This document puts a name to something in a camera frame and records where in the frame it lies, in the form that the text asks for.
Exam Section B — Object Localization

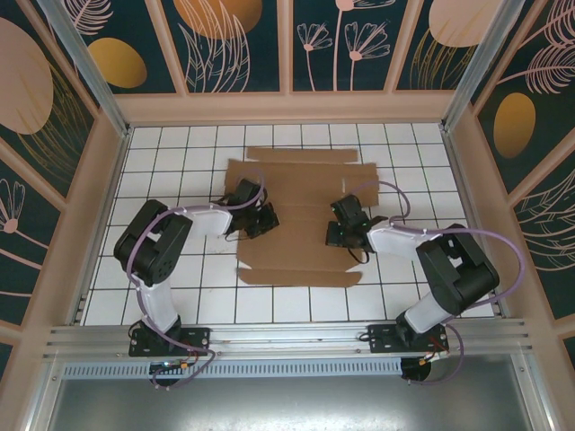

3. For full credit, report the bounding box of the brown cardboard box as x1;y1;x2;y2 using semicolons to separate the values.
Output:
223;145;381;288

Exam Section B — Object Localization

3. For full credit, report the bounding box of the grey metal sheet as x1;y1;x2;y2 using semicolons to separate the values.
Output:
44;375;556;431

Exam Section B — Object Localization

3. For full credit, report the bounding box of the aluminium side rail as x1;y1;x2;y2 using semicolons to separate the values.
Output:
66;129;132;325
441;128;509;318

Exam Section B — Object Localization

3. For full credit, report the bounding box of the wall panel with pink flowers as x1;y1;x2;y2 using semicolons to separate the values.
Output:
291;0;392;93

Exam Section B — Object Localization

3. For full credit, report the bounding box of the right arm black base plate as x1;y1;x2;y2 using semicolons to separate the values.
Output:
367;322;450;356

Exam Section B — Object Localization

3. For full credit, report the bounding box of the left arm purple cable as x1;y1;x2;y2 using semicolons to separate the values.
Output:
127;168;270;391

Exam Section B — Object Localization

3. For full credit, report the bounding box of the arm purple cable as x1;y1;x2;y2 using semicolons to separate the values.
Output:
127;168;270;391
343;180;526;387

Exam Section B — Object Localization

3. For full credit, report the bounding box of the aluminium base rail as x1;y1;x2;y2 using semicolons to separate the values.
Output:
42;318;535;360

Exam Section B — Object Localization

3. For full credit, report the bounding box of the wall panel with leaf sprigs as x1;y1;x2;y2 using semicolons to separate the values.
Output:
161;0;282;94

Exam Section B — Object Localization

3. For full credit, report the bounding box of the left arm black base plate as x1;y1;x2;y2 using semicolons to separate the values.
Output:
128;326;212;358

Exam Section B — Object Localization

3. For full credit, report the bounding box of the aluminium frame post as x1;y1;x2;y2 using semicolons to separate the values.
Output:
439;0;535;134
38;0;131;138

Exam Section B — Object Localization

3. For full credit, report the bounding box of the perforated metal cable tray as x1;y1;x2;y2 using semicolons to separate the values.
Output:
62;357;403;378

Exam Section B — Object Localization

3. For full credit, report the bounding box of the wall panel with orange oval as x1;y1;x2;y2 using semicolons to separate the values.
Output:
74;0;181;95

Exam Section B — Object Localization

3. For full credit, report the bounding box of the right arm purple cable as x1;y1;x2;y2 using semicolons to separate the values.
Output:
343;180;526;387

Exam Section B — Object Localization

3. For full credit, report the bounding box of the wall panel with fern outlines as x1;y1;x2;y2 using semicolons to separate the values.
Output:
511;168;575;322

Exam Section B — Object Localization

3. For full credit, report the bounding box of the wall panel with feather leaves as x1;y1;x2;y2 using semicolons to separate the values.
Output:
475;0;575;194

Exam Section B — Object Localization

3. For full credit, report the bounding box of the wall panel with flower outline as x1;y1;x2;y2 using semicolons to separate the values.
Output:
0;147;64;324

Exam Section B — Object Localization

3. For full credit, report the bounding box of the wall panel with large pink oval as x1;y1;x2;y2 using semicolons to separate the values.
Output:
0;0;100;203

